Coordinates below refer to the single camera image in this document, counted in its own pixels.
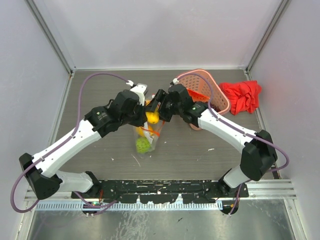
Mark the clear orange zip top bag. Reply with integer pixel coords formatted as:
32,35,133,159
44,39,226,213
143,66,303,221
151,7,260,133
133,120,165,158

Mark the green toy custard apple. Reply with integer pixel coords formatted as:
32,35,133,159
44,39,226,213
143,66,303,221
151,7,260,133
135,137,151,154

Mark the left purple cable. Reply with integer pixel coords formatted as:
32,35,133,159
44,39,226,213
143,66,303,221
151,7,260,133
10,72,135,213

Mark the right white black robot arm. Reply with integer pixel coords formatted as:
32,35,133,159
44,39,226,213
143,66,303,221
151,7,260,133
146,84,278,197

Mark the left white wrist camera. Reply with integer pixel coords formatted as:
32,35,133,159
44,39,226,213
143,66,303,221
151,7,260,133
126,80,148,106

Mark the purple toy grape bunch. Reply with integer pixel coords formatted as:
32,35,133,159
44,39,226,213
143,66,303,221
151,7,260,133
210,104,221,113

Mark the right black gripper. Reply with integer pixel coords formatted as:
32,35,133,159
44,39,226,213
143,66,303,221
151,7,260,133
146,89,183,123

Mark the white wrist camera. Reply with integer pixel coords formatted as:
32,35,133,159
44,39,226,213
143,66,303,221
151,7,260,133
126,80,148,106
172,78,179,85

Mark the grey slotted cable duct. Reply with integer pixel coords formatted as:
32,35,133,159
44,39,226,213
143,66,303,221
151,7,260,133
35,200,223,211

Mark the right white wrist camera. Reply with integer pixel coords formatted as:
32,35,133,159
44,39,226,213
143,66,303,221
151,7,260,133
172,78,179,85

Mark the red crumpled cloth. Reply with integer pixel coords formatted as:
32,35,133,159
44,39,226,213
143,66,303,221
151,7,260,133
219,80,262,115

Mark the toy watermelon slice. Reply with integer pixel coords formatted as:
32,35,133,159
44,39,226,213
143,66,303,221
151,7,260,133
187,88,210,103

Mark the pink plastic basket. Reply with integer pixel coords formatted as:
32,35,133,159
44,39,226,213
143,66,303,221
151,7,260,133
177,69,231,135

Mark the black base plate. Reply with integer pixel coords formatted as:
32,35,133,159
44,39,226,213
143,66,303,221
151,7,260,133
80,180,249,204

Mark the yellow toy lemon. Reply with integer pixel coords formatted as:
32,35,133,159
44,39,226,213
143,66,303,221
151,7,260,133
145,104,160,125

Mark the orange toy fruit slice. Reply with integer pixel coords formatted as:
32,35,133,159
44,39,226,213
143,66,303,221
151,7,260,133
135,125,154,137

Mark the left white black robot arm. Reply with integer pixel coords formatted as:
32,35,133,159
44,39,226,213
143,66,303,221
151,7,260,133
19,85,147,200

